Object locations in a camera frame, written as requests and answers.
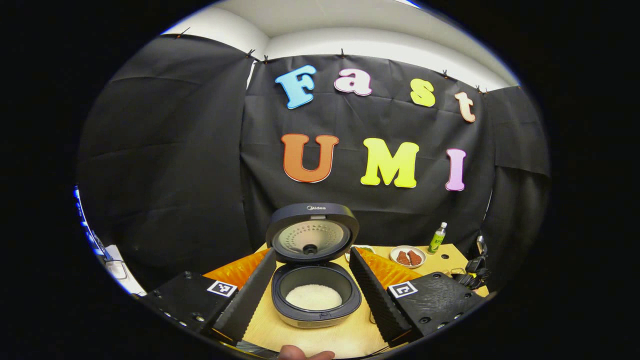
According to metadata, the black backdrop cloth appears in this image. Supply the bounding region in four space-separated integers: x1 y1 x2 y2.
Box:
77 34 551 293

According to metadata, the computer monitor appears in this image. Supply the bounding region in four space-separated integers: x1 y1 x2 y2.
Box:
74 186 107 260

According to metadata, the white side desk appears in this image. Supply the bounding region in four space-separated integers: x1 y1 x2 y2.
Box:
97 244 146 296

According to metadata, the green drink bottle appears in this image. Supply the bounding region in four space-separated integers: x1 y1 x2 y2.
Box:
427 222 448 255

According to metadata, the black rice cooker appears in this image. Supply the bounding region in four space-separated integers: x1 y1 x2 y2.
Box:
265 202 362 329

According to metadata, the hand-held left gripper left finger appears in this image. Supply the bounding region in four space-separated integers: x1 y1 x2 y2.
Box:
135 247 277 346

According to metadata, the small divided snack dish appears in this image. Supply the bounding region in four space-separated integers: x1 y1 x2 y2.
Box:
345 245 376 263

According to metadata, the white round plate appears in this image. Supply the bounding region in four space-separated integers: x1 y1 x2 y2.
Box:
389 245 427 269

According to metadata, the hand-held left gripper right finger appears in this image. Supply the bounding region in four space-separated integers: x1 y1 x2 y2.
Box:
348 246 488 348

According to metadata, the white rice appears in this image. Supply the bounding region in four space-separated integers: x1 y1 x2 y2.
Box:
285 284 344 311

